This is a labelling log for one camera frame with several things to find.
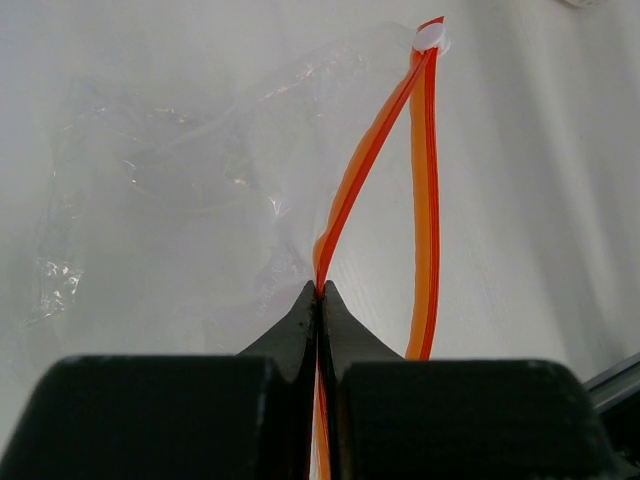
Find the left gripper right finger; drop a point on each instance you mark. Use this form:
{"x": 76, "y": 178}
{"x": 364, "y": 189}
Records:
{"x": 392, "y": 418}

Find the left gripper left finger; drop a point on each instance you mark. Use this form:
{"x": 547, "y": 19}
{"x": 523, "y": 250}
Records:
{"x": 243, "y": 416}

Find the clear orange zip top bag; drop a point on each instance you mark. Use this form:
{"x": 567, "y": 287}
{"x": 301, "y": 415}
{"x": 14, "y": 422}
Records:
{"x": 175, "y": 234}

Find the aluminium mounting rail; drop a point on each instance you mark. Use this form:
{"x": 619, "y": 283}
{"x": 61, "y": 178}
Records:
{"x": 615, "y": 397}

